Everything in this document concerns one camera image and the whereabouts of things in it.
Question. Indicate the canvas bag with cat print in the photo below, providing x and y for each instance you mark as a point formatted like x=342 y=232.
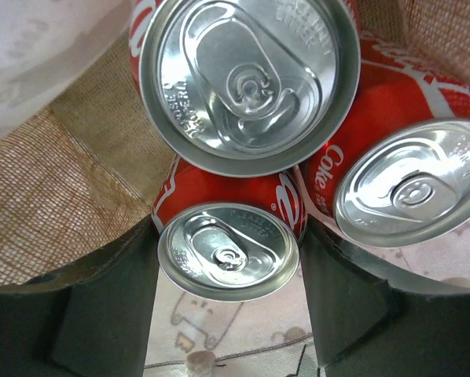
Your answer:
x=81 y=163

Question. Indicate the red cola can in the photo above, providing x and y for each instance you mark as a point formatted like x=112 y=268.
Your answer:
x=245 y=88
x=228 y=239
x=397 y=171

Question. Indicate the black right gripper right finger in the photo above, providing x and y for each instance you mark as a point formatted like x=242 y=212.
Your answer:
x=372 y=318

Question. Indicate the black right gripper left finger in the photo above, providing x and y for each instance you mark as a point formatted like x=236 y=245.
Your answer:
x=88 y=318

